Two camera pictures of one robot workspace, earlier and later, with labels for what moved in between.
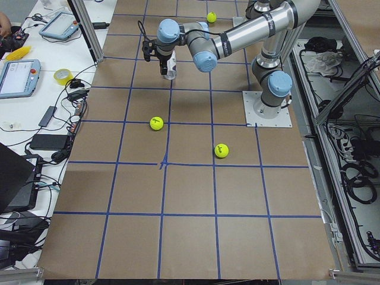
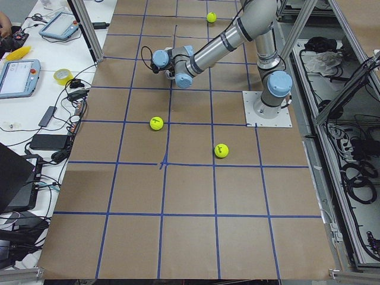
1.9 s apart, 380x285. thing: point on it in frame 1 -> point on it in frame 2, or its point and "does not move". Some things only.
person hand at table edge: [5, 25] does not move
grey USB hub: [48, 116] does not move
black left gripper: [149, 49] -> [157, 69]
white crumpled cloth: [324, 63] does not move
